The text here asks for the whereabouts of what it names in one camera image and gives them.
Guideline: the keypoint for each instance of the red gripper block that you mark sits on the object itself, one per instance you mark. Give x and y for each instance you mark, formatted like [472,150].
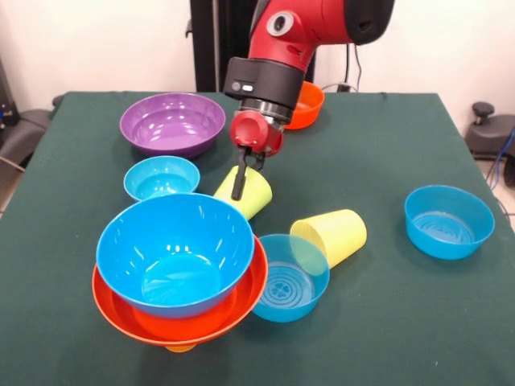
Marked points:
[251,130]

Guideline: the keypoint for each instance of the green cup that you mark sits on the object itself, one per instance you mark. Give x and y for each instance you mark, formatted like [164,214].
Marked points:
[257,193]

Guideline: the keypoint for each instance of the large deep blue bowl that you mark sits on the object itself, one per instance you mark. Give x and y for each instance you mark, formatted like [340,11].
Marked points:
[173,241]

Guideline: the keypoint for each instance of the yellow cup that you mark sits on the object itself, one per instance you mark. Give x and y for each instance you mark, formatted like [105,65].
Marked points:
[342,233]

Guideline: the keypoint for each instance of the large orange bowl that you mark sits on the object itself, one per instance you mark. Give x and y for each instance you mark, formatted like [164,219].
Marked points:
[181,331]

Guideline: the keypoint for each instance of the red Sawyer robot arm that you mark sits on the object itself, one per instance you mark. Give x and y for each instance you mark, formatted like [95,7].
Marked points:
[281,40]

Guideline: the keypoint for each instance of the small red-orange bowl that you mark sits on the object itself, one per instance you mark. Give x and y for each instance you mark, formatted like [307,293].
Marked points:
[310,108]

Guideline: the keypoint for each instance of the small light blue bowl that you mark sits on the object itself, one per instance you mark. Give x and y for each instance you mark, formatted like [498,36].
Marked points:
[161,181]

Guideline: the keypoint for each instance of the purple bowl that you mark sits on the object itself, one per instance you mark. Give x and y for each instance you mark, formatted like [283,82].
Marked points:
[173,124]

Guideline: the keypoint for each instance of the dark green table cloth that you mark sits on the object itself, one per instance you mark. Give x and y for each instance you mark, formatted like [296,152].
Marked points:
[80,241]

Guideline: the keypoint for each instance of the orange cup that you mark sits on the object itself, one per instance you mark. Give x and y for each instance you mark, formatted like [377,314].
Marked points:
[181,348]

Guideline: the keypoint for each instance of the black equipment box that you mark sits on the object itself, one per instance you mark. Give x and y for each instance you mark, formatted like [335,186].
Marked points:
[6,96]

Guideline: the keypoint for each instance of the black pedestal foot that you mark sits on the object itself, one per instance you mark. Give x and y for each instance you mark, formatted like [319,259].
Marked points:
[24,132]
[491,136]

